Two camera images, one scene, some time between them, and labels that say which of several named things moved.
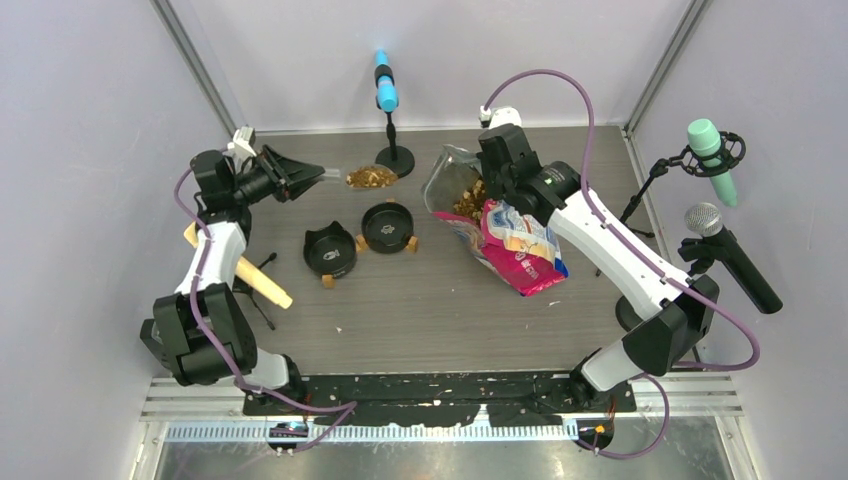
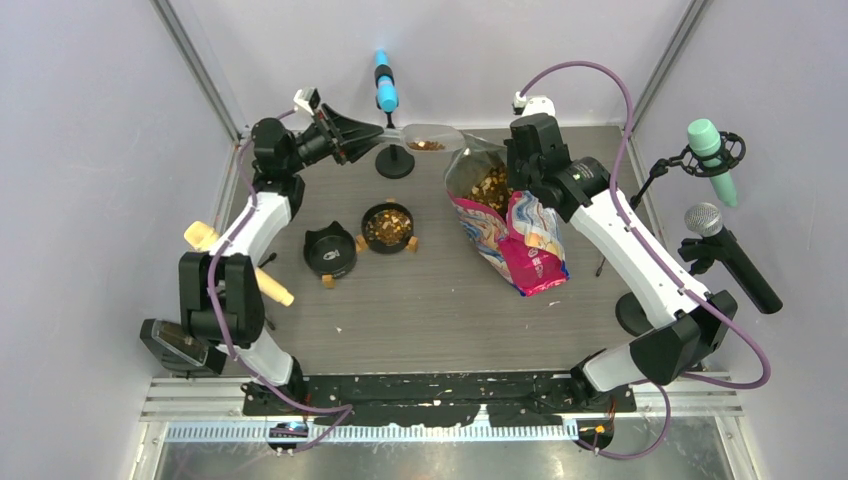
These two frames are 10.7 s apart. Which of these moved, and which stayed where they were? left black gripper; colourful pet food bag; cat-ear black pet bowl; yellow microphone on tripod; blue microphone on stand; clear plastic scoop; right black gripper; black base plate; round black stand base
Moved: colourful pet food bag; clear plastic scoop; right black gripper; left black gripper
Stayed: round black stand base; blue microphone on stand; black base plate; yellow microphone on tripod; cat-ear black pet bowl
